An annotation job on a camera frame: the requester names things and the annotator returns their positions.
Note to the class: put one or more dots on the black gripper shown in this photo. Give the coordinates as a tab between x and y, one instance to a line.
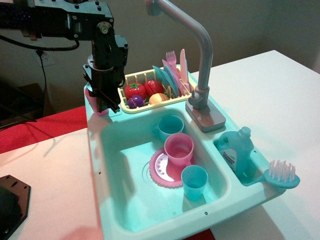
104	84

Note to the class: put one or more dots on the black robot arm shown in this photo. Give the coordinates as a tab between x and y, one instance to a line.
76	20

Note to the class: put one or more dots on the teal mug in sink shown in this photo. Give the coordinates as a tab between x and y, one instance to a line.
167	126

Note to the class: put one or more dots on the teal toy sink unit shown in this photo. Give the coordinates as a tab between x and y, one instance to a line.
139	192

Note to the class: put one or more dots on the pink mug in sink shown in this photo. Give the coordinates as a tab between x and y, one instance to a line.
179	148

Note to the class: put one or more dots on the blue tumbler cup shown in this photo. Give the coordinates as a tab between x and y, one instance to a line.
194	180

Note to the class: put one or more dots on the red toy tomato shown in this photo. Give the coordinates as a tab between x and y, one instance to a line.
135	89

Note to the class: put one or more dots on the purple toy eggplant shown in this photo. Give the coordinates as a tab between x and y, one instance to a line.
135	101

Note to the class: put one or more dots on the cream dish drying rack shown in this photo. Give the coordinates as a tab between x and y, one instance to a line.
144	76

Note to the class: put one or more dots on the red toy apple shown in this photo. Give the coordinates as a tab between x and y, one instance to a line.
153	87

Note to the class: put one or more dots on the orange toy fruit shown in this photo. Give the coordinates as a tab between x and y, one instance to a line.
157	98

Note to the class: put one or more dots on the teal toy plate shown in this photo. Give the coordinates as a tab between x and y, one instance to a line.
163	77

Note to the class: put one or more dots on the pink toy fork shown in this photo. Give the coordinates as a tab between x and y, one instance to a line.
172	60

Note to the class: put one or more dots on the pink toy knife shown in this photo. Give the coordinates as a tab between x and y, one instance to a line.
183	67

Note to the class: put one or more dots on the red cloth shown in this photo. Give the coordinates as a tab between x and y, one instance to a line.
45	128

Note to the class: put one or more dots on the pink scalloped toy plate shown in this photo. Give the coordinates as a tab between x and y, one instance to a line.
163	172

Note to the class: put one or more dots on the grey toy faucet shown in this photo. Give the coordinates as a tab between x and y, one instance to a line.
204	113

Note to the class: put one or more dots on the blue toy soap bottle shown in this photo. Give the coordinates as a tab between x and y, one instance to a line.
236	147

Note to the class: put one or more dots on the blue dish brush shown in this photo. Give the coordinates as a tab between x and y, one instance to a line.
279	174

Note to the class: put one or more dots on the white wall power outlet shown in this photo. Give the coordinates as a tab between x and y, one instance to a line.
44	58

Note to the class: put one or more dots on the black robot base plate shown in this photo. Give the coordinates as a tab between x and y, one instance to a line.
14	204

